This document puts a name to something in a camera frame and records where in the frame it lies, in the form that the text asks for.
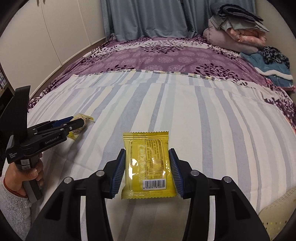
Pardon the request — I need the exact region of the folded dark grey blanket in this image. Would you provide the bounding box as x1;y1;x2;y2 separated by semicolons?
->
209;3;269;32

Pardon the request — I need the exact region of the purple floral bed sheet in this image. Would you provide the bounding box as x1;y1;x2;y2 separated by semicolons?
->
28;36;295;127

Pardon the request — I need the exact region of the white wardrobe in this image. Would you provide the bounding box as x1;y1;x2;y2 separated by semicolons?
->
1;1;105;96

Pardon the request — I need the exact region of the teal white fleece garment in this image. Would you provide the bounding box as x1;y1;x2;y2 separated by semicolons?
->
240;53;293;88

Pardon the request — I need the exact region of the pale yellow small snack packet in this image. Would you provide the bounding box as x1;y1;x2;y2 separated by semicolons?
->
67;113;94;140

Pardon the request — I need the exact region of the cream perforated plastic basket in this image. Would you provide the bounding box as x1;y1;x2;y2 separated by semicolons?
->
259;187;295;240

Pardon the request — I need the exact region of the lilac pillow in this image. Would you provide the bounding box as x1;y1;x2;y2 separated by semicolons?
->
203;20;258;55

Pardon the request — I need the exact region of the grey fleece left sleeve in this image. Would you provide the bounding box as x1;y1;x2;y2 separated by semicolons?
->
1;177;32;240

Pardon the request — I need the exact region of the wooden shelf unit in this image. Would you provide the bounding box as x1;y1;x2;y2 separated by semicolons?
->
1;66;15;130

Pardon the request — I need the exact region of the pink folded quilt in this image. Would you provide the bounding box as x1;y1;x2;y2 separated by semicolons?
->
226;28;267;48

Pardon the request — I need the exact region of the black white patterned cloth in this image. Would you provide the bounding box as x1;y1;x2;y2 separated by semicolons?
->
258;46;290;69

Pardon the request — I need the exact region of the blue grey curtain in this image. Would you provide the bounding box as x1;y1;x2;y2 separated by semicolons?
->
100;0;220;42

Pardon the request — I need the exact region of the striped white grey blanket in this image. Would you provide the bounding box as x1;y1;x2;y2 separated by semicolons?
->
28;71;295;217

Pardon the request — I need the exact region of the person's left hand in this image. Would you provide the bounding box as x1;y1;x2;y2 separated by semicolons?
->
4;153;44;197

